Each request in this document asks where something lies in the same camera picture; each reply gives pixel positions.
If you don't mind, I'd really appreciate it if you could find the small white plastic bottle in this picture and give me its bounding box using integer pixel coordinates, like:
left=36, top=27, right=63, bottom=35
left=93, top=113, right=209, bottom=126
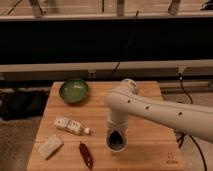
left=54, top=117, right=91, bottom=135

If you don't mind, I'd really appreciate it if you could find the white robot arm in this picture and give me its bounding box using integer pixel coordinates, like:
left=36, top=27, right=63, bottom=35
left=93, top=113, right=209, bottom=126
left=106, top=79, right=213, bottom=143

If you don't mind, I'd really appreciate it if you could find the black power cable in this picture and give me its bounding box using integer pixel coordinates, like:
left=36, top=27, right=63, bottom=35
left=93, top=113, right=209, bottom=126
left=174, top=67, right=208, bottom=171

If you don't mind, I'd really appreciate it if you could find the green ceramic bowl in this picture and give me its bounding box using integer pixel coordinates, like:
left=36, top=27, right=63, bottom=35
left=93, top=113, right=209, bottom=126
left=59, top=79, right=89, bottom=104

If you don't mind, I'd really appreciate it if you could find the dark red chili pepper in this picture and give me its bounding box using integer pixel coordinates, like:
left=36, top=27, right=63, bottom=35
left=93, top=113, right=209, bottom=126
left=79, top=142, right=93, bottom=169

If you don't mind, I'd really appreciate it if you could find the white ceramic cup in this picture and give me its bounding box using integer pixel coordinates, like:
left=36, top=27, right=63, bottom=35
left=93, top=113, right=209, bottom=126
left=106, top=130, right=127, bottom=152

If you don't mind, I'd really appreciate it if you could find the black hanging cable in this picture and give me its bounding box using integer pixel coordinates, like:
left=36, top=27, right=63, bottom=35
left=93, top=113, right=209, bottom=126
left=110, top=9, right=140, bottom=77

